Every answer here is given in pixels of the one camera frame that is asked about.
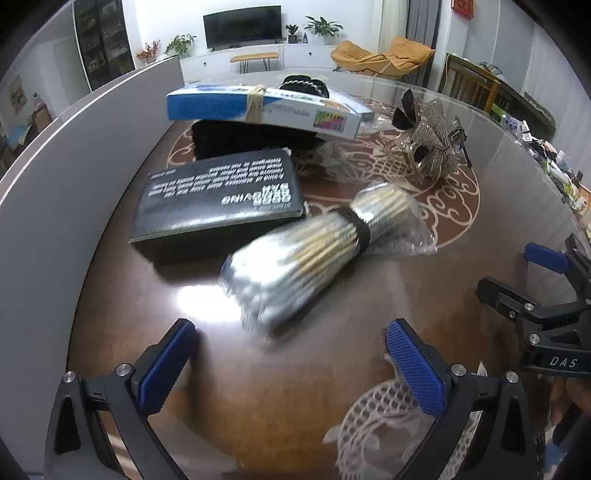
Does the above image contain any wooden chair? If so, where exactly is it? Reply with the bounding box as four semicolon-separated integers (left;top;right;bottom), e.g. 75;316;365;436
442;53;502;112

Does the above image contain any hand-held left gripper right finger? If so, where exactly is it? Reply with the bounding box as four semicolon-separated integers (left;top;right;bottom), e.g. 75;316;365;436
386;319;540;480

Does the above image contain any grey curtain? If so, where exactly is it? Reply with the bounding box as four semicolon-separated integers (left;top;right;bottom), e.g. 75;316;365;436
406;0;439;47

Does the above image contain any flat screen television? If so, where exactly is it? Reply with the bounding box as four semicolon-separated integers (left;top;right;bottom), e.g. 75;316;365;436
203;6;282;50

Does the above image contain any wooden bench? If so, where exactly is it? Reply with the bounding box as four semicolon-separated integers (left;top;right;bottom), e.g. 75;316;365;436
230;52;280;75

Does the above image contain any bundle of gold sticks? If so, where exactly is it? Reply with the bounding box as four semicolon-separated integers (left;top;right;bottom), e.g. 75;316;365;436
218;182;438;334

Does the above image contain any orange lounge chair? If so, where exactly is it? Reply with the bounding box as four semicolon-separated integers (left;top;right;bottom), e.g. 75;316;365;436
330;37;435;78

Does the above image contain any grey partition board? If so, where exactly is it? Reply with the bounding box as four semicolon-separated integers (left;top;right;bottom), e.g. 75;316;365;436
0;55;185;472

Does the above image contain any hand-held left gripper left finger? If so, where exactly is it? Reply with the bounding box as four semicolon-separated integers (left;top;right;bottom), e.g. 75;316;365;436
44;318;204;480

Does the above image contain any black box with white print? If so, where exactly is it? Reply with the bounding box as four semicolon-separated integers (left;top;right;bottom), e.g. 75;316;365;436
128;148;308;245

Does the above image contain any red flower arrangement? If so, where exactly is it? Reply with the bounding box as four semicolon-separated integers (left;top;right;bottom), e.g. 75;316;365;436
136;41;162;65

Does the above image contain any white television cabinet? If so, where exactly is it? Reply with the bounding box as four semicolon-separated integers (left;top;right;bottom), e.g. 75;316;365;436
179;42;342;85

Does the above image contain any black display cabinet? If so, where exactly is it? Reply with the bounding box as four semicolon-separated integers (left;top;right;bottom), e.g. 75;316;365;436
73;0;137;92

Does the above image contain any person's right hand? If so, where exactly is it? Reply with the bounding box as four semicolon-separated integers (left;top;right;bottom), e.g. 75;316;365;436
547;371;587;428

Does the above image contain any large leafy potted plant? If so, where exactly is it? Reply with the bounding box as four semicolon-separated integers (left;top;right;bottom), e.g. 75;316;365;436
305;16;345;46

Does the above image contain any blue and white carton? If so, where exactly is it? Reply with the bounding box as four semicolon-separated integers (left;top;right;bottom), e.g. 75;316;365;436
165;83;375;140

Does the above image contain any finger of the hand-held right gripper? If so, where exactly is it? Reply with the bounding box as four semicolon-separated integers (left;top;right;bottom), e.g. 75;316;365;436
525;233;591;305
477;276;550;325

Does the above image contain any tan rubber band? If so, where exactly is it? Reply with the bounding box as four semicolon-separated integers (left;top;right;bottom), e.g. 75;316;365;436
245;84;267;124

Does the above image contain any rhinestone bow hair clip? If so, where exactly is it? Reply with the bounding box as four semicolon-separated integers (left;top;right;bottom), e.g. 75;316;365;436
390;89;462;183

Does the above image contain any bushy green potted plant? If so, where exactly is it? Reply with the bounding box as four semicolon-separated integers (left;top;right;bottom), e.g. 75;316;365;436
164;33;197;58

